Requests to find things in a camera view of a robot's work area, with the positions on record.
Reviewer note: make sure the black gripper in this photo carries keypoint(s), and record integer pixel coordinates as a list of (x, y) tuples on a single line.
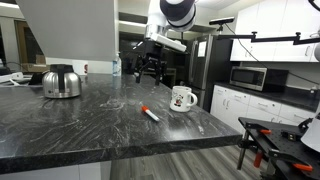
[(152, 58)]

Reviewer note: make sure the red-capped white marker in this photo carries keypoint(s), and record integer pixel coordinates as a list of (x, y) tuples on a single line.
[(150, 113)]

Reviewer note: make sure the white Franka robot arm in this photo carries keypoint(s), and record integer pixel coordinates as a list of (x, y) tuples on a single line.
[(176, 10)]

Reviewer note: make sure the clear water bottle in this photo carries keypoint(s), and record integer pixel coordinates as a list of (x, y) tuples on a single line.
[(116, 66)]

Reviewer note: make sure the white printed mug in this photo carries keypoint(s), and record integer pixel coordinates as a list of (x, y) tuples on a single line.
[(178, 100)]

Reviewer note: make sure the white paper sheet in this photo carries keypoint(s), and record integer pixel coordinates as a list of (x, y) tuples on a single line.
[(202, 49)]

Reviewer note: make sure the stainless steel fridge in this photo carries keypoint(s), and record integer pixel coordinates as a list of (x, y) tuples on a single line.
[(213, 73)]

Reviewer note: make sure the stainless steel coffee carafe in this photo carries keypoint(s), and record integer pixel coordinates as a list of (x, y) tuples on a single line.
[(70, 85)]

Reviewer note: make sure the black-topped kitchen counter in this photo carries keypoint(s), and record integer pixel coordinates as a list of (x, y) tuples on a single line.
[(233, 106)]

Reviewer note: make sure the silver black microwave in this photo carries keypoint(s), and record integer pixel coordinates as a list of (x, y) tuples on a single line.
[(248, 77)]

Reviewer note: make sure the black box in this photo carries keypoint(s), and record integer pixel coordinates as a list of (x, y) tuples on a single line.
[(36, 79)]

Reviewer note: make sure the cardboard box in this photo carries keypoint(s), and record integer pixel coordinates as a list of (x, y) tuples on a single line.
[(33, 67)]

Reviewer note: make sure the white upper cabinets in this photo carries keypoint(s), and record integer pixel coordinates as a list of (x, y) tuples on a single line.
[(266, 20)]

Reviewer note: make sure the orange clamp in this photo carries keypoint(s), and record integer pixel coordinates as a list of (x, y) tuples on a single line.
[(258, 160), (303, 167), (265, 131)]

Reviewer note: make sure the white power strip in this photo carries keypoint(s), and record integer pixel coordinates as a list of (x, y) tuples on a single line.
[(11, 77)]

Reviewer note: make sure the black robot stand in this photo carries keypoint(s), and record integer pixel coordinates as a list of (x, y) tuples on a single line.
[(276, 140)]

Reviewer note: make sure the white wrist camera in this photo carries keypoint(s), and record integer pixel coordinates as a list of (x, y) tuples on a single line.
[(170, 42)]

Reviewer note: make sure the black camera on mount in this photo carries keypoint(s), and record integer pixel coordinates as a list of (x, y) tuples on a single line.
[(221, 21)]

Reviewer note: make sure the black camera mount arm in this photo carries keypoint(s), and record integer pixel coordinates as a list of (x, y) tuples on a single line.
[(273, 38)]

